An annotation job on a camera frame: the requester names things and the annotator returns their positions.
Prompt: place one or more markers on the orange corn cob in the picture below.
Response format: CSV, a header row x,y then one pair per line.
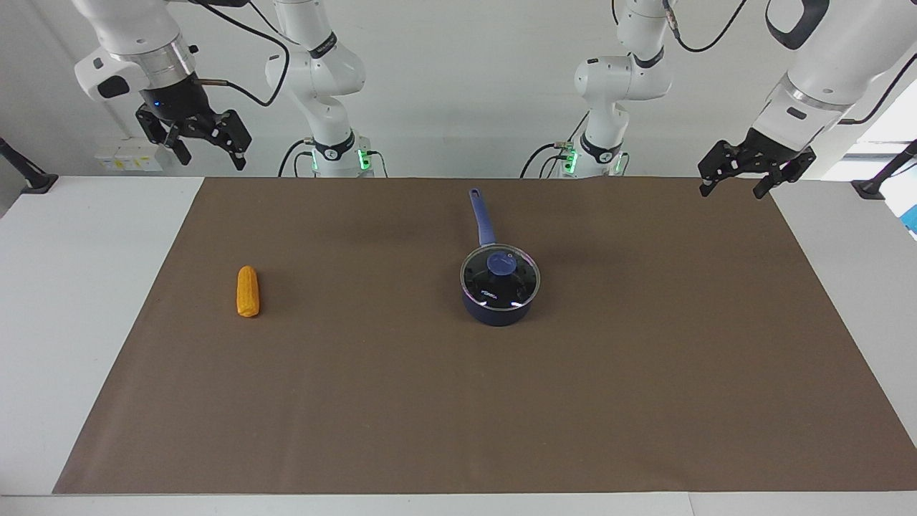
x,y
248,292

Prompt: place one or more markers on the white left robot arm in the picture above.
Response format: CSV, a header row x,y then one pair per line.
x,y
616,79

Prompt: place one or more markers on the light blue object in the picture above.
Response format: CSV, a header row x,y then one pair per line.
x,y
912,218

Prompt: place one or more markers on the glass lid with blue knob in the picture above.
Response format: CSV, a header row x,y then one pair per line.
x,y
500,279

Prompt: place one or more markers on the brown table mat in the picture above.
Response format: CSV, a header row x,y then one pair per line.
x,y
430,401

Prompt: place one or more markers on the black clamp stand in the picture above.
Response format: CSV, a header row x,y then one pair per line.
x,y
874,186
36,179

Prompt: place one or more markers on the white wall socket box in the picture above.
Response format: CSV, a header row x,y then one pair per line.
x,y
122,161

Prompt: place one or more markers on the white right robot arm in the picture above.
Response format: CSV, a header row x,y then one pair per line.
x,y
315,72

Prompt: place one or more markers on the dark blue saucepan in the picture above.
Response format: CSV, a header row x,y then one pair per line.
x,y
494,313

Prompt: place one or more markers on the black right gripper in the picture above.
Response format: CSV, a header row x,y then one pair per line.
x,y
175,104

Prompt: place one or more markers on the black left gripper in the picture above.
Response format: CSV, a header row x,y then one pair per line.
x,y
774,152

